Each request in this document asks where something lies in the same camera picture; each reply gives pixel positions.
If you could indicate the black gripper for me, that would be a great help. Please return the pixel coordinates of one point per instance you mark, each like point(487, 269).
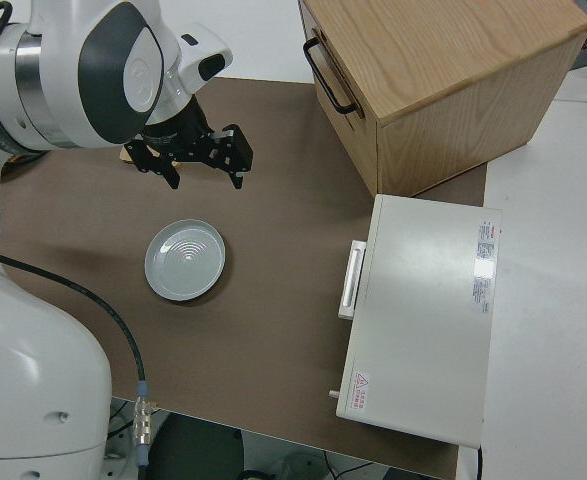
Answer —
point(238, 150)

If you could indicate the gray round plate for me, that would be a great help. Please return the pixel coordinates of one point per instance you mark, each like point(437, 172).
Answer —
point(185, 260)

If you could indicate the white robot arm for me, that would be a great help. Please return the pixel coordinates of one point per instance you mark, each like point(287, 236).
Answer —
point(48, 75)

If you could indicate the white toaster oven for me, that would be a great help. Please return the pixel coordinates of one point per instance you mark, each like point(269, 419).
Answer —
point(423, 325)

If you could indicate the wooden drawer cabinet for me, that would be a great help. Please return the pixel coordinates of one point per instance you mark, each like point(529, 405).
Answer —
point(448, 60)

